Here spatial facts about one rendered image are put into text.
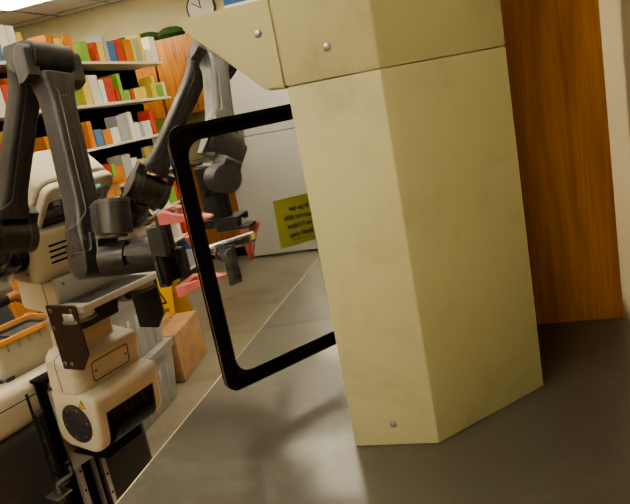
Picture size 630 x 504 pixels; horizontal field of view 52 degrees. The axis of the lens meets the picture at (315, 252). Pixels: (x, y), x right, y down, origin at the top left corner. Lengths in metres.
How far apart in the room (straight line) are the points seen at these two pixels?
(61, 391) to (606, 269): 1.27
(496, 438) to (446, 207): 0.30
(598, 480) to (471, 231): 0.32
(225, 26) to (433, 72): 0.25
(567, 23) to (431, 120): 0.39
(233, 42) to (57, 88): 0.53
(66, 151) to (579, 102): 0.85
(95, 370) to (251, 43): 1.11
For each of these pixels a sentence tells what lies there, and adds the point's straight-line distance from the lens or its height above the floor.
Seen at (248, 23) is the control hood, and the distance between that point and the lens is 0.79.
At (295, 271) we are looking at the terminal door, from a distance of 1.03.
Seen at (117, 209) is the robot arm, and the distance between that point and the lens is 1.10.
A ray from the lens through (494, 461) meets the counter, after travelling 0.84.
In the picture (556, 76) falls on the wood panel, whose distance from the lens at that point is 1.12.
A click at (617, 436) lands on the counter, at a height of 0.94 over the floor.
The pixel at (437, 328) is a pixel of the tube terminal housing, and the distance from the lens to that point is 0.83.
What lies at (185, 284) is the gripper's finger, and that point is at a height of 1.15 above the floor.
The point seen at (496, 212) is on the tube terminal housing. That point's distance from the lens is 0.87.
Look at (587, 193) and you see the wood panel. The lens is 1.15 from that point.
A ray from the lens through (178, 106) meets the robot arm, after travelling 1.70.
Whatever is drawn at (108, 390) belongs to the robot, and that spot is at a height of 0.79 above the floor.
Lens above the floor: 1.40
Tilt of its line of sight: 13 degrees down
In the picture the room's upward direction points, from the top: 11 degrees counter-clockwise
